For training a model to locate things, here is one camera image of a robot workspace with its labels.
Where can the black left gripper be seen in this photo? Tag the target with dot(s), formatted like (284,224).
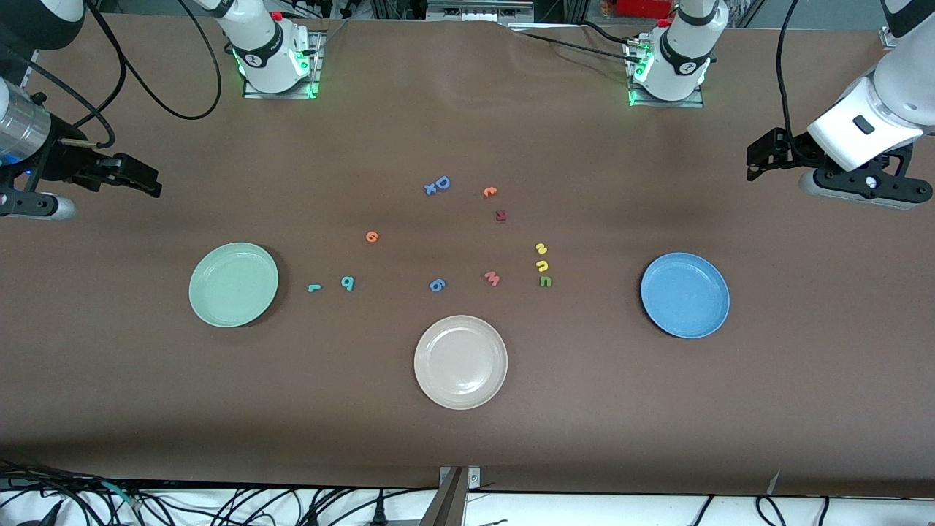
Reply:
(795,150)

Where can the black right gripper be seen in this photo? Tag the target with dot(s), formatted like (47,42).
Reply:
(64,162)

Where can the teal foam letter q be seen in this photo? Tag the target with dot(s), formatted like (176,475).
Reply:
(351,285)

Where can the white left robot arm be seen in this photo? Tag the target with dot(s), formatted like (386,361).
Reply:
(683,66)

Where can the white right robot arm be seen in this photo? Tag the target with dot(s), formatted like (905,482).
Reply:
(266,62)

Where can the light green plate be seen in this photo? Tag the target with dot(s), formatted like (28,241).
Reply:
(234,285)

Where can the blue plate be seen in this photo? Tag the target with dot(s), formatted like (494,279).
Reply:
(685,296)

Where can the red box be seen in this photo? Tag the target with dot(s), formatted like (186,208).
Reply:
(643,7)

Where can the pink foam letter W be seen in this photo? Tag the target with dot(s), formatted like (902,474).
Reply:
(491,279)

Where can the blue foam letter D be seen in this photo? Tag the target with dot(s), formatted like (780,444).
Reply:
(448,183)

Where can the blue foam number six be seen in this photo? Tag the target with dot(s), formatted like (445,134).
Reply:
(432,283)

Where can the beige plate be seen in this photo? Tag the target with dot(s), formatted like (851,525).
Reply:
(460,361)

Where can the brown table cover sheet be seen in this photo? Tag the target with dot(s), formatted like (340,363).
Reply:
(467,438)

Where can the grey metal beam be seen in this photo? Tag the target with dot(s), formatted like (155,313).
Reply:
(445,504)

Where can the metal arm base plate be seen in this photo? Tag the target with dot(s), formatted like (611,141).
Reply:
(281,95)
(668,104)

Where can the grey metal frame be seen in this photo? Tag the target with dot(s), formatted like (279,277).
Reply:
(478,9)

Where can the silver corner bracket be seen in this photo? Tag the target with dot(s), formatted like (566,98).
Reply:
(473,478)

